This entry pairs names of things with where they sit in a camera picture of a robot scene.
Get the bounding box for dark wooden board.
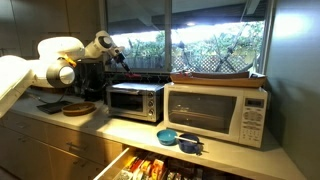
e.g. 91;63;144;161
189;70;252;80

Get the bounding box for dark blue bowl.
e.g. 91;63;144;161
176;133;202;155

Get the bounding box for metal cabinet handle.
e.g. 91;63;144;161
72;158;89;167
65;141;89;151

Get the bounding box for teal bowl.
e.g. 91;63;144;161
156;128;179;147

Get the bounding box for white stick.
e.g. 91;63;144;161
174;135;205;146

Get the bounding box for wooden bowl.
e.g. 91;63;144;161
61;101;97;118

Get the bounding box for black coffee maker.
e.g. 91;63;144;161
73;59;107;103

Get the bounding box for white wooden drawer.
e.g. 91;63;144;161
92;145;242;180

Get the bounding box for white microwave oven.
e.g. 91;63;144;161
162;81;269;149

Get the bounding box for red handled scissors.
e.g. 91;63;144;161
125;72;142;80

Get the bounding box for black flat pad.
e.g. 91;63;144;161
36;100;73;115

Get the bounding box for black cable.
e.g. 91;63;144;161
31;87;68;105

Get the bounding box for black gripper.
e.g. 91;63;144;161
113;51;133;74

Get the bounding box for silver toaster oven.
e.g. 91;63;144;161
105;81;165;124

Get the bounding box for wooden serving tray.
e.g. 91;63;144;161
169;70;268;89

